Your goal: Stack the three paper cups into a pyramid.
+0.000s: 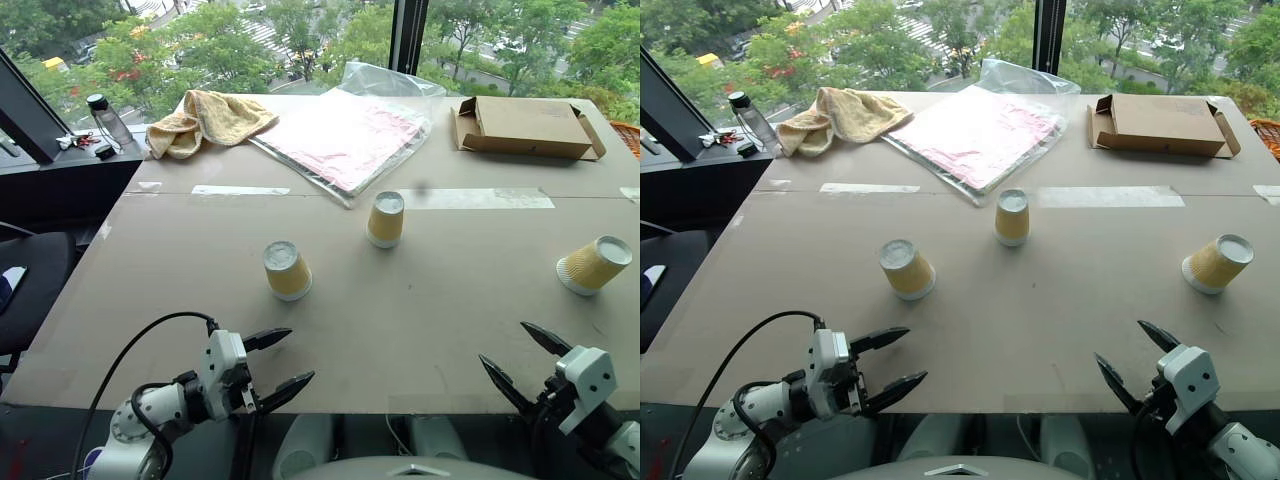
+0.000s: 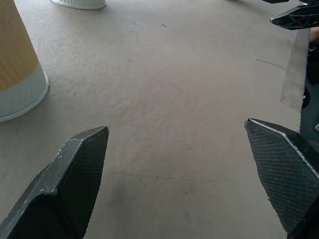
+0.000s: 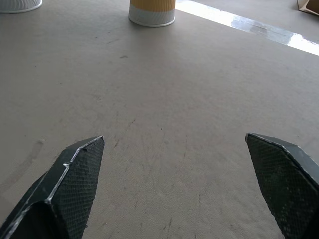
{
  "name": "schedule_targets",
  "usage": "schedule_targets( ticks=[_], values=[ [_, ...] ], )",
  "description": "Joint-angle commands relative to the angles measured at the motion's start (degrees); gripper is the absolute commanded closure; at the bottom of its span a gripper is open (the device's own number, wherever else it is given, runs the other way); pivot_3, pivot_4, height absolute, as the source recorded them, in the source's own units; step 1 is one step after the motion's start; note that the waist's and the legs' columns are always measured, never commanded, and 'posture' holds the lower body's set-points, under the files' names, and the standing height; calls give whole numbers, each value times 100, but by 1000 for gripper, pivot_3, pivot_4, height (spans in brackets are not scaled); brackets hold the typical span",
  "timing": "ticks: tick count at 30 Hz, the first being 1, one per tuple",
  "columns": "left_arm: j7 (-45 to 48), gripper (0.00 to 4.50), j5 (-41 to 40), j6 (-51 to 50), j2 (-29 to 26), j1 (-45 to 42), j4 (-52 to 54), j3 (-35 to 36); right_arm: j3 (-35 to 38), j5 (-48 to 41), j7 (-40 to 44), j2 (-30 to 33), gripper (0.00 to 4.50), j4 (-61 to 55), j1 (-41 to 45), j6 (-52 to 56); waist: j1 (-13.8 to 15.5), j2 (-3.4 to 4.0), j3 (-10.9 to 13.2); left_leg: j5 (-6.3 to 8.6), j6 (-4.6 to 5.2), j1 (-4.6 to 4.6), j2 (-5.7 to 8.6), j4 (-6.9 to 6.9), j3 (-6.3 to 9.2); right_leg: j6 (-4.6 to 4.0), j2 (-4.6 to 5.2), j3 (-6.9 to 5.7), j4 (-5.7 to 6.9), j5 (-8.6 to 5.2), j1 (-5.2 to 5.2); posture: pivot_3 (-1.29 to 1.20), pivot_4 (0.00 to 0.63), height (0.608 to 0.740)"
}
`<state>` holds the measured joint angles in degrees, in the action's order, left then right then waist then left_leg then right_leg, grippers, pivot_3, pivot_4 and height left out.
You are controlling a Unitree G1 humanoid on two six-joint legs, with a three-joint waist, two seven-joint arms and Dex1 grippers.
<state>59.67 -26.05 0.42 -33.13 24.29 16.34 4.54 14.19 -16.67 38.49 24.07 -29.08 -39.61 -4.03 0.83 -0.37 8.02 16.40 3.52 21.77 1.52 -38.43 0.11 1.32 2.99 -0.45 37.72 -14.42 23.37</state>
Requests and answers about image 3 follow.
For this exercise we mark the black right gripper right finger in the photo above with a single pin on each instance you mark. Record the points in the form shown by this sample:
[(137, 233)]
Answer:
[(281, 179)]

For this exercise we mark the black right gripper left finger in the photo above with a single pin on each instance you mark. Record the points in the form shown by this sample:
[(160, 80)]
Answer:
[(72, 184)]

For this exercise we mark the brown cardboard box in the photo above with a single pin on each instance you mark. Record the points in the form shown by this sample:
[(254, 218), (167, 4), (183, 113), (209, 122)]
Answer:
[(309, 5)]

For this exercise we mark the white ribbed paper cup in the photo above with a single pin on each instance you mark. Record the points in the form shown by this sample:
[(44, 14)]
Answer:
[(18, 5)]

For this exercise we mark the yellow and white paper cup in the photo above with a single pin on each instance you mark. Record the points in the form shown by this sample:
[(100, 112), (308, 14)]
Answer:
[(151, 12)]

